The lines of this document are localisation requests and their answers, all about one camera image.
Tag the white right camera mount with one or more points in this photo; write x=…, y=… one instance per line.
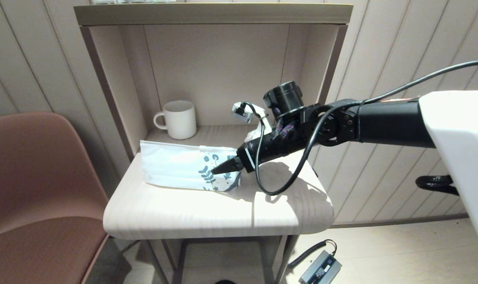
x=262, y=128

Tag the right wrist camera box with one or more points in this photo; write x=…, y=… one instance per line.
x=240, y=111

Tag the white floral zip pouch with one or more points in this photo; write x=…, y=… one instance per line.
x=172, y=165

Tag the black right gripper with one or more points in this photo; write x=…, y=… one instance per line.
x=270, y=148

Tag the white ribbed ceramic mug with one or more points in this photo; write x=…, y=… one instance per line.
x=181, y=120

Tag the beige wooden desk with hutch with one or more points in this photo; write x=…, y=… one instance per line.
x=215, y=14

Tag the brown pink chair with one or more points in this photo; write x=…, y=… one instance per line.
x=38, y=177

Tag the black round robot part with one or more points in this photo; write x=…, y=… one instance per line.
x=225, y=282

